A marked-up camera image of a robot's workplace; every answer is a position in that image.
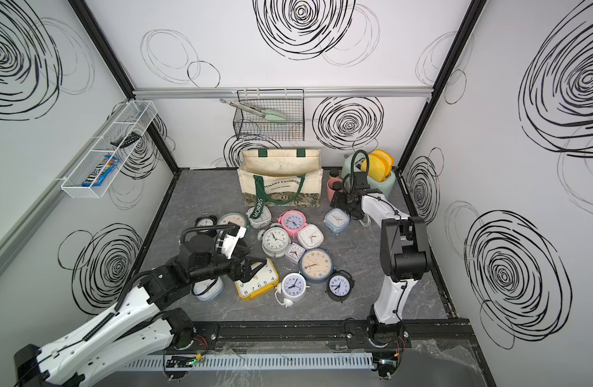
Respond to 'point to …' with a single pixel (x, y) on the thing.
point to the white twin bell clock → (275, 240)
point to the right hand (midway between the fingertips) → (344, 205)
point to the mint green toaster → (387, 186)
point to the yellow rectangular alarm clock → (264, 280)
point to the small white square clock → (294, 253)
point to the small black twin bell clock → (206, 219)
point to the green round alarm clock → (234, 218)
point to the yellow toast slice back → (387, 160)
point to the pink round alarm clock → (292, 220)
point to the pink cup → (329, 191)
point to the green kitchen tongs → (272, 114)
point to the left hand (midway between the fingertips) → (257, 258)
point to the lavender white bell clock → (292, 288)
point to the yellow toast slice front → (376, 168)
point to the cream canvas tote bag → (280, 178)
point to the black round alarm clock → (339, 285)
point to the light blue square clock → (337, 219)
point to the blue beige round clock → (316, 265)
